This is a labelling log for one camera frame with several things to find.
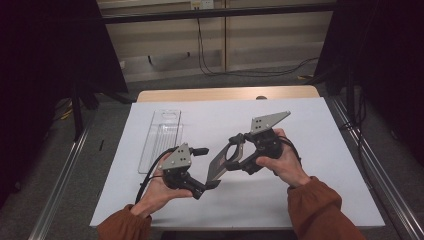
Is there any person's right hand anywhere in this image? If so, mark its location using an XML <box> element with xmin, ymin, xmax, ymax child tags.
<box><xmin>255</xmin><ymin>128</ymin><xmax>313</xmax><ymax>190</ymax></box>

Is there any aluminium rail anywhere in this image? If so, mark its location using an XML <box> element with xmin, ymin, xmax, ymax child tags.
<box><xmin>28</xmin><ymin>129</ymin><xmax>89</xmax><ymax>240</ymax></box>
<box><xmin>328</xmin><ymin>96</ymin><xmax>424</xmax><ymax>240</ymax></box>

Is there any long black floor cable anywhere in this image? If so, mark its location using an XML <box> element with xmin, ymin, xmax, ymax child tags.
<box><xmin>196</xmin><ymin>8</ymin><xmax>319</xmax><ymax>79</ymax></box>

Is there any person's left hand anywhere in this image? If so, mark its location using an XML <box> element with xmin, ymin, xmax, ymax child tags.
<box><xmin>130</xmin><ymin>153</ymin><xmax>194</xmax><ymax>219</ymax></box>

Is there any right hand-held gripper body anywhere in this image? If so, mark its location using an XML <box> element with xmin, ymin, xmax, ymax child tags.
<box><xmin>244</xmin><ymin>110</ymin><xmax>292</xmax><ymax>176</ymax></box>

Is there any white sheet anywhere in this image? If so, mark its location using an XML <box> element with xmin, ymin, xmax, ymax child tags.
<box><xmin>89</xmin><ymin>97</ymin><xmax>386</xmax><ymax>231</ymax></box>

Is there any right hand-held gripper cable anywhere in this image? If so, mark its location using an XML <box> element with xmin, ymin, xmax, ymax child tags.
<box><xmin>278</xmin><ymin>135</ymin><xmax>303</xmax><ymax>166</ymax></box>

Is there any black horizontal bar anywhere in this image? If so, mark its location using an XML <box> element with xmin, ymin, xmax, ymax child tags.
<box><xmin>101</xmin><ymin>3</ymin><xmax>336</xmax><ymax>24</ymax></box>

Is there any card with round hole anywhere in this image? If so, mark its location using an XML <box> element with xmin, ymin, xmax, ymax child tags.
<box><xmin>206</xmin><ymin>141</ymin><xmax>248</xmax><ymax>184</ymax></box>

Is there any clear plastic packaging tray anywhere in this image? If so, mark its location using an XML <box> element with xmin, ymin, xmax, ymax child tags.
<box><xmin>137</xmin><ymin>109</ymin><xmax>185</xmax><ymax>175</ymax></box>

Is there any black curtain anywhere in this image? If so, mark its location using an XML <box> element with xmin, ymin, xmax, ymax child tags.
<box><xmin>313</xmin><ymin>0</ymin><xmax>424</xmax><ymax>168</ymax></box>
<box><xmin>0</xmin><ymin>0</ymin><xmax>129</xmax><ymax>208</ymax></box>

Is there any left hand-held gripper cable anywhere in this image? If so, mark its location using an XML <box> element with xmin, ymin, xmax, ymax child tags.
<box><xmin>134</xmin><ymin>146</ymin><xmax>179</xmax><ymax>205</ymax></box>

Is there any black stand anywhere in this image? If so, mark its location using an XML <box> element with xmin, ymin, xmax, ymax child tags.
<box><xmin>71</xmin><ymin>79</ymin><xmax>101</xmax><ymax>142</ymax></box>

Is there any black cable by rail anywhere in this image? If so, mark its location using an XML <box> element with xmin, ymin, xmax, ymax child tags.
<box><xmin>339</xmin><ymin>93</ymin><xmax>368</xmax><ymax>161</ymax></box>

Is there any hand-held gripper cable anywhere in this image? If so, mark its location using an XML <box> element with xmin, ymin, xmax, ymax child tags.
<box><xmin>278</xmin><ymin>135</ymin><xmax>303</xmax><ymax>166</ymax></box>
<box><xmin>134</xmin><ymin>146</ymin><xmax>179</xmax><ymax>205</ymax></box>

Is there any wall power outlet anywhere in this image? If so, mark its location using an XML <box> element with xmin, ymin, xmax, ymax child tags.
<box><xmin>190</xmin><ymin>0</ymin><xmax>214</xmax><ymax>10</ymax></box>

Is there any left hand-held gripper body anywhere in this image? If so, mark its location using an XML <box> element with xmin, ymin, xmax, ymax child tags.
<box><xmin>162</xmin><ymin>143</ymin><xmax>206</xmax><ymax>201</ymax></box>

